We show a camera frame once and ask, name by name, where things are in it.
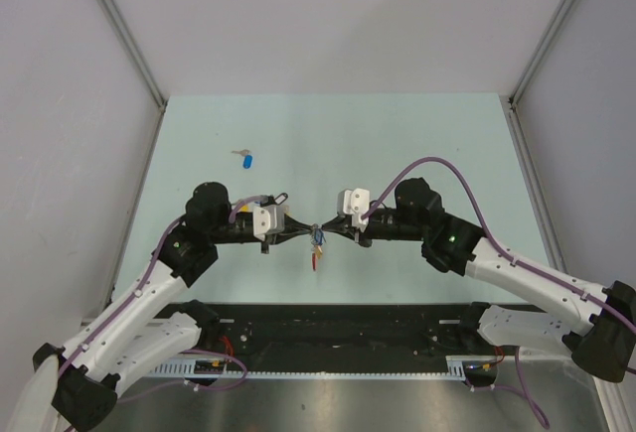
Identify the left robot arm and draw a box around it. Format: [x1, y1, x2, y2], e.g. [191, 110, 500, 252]
[33, 182, 311, 431]

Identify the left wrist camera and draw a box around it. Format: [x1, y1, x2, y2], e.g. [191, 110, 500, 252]
[252, 205, 286, 241]

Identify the red handled keyring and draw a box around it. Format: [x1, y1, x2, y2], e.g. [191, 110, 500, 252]
[310, 223, 326, 272]

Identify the white cable duct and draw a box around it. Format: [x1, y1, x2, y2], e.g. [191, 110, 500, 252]
[145, 357, 504, 381]

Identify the left aluminium frame post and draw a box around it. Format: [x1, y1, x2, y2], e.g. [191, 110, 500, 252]
[96, 0, 167, 112]

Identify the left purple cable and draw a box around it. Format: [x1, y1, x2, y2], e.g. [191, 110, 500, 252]
[54, 193, 272, 406]

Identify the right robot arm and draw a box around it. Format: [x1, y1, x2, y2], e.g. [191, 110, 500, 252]
[322, 178, 635, 383]

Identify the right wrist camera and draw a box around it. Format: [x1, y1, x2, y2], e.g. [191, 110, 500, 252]
[337, 188, 370, 231]

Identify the right aluminium frame post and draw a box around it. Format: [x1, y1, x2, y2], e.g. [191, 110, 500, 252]
[508, 0, 578, 107]

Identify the solid blue tag key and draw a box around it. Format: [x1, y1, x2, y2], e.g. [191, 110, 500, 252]
[233, 149, 253, 170]

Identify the black frame key tag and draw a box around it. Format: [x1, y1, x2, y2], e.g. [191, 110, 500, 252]
[271, 193, 288, 206]

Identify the purple cable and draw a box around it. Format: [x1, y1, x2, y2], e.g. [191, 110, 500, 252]
[362, 156, 617, 428]
[54, 193, 272, 406]

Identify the aluminium frame post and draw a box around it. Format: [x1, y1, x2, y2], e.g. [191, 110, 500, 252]
[96, 0, 167, 112]
[508, 0, 578, 107]

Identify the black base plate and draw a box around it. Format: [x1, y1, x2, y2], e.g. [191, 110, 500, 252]
[148, 300, 548, 373]

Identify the blue frame tag key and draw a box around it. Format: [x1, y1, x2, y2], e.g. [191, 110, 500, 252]
[312, 227, 326, 246]

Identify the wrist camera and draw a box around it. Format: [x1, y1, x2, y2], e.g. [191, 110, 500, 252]
[252, 205, 286, 241]
[337, 188, 370, 231]

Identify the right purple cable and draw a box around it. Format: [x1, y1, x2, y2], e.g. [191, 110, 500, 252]
[362, 156, 617, 428]

